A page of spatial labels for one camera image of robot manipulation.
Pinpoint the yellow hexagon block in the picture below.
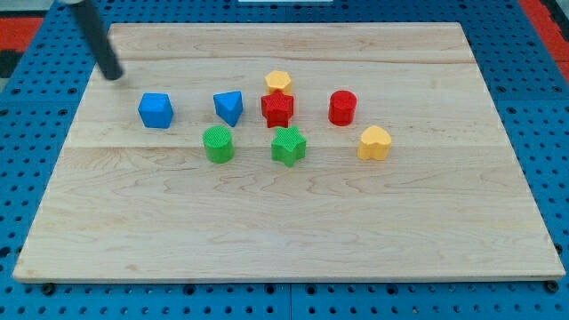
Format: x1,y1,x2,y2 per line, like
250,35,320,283
264,70,293,95

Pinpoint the blue cube block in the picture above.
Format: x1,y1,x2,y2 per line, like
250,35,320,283
138,92,173,129

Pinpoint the light wooden board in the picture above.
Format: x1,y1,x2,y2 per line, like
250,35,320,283
13,22,565,284

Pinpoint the green star block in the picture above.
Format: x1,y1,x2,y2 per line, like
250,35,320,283
271,126,307,167

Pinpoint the red star block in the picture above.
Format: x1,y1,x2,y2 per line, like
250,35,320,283
260,91,294,128

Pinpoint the green cylinder block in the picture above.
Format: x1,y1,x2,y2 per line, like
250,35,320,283
203,126,234,164

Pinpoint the blue triangle block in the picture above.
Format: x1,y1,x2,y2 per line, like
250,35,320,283
213,91,244,127

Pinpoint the red cylinder block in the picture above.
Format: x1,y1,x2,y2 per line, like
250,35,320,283
328,90,357,126

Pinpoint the yellow heart block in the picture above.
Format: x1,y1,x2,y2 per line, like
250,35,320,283
357,125,392,161

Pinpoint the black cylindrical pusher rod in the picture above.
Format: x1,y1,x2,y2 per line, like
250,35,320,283
64,0,124,81

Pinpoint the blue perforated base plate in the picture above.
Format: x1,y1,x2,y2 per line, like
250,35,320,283
1,0,568,319

